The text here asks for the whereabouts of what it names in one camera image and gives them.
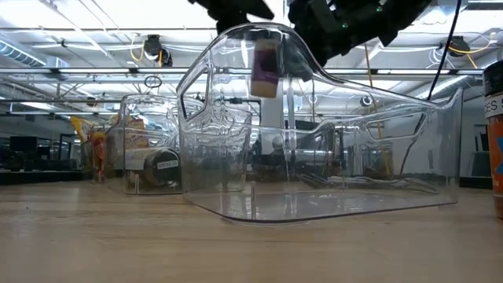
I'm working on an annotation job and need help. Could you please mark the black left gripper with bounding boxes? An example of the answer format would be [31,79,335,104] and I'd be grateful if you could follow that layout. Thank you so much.
[187,0,276,36]

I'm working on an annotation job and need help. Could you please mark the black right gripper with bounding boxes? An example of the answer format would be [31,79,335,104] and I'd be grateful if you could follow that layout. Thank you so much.
[281,0,379,83]

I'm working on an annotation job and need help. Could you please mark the purple label spice jar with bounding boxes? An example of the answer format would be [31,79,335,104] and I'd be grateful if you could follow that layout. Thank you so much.
[249,30,285,99]

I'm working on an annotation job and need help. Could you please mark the red ramen noodle packet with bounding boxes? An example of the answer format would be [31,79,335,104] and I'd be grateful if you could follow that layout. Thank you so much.
[88,129,109,182]

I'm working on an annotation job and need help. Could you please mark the orange label spice jar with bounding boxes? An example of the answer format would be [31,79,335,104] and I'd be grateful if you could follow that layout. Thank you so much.
[482,60,503,220]

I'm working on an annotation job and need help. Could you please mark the black ceiling device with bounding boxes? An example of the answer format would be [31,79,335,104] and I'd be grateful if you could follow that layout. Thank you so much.
[447,35,472,56]
[141,34,174,68]

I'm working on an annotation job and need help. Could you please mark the clear plastic storage bin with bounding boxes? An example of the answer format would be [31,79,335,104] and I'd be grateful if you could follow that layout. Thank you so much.
[176,22,464,226]
[102,94,185,197]

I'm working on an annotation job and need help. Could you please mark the grey ceiling beam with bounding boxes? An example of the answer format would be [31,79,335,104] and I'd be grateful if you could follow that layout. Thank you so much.
[0,66,485,79]

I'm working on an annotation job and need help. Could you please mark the grey chair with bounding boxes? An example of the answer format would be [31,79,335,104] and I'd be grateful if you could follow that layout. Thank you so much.
[469,151,492,178]

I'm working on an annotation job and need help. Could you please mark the dark background desks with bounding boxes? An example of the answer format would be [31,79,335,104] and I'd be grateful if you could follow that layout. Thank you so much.
[0,133,94,172]

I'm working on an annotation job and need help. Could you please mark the silver ventilation duct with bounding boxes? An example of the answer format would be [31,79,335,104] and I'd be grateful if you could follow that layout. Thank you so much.
[0,39,48,68]
[408,75,483,111]

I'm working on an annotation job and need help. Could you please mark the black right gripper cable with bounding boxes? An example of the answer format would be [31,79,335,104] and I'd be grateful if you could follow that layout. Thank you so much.
[399,0,463,177]

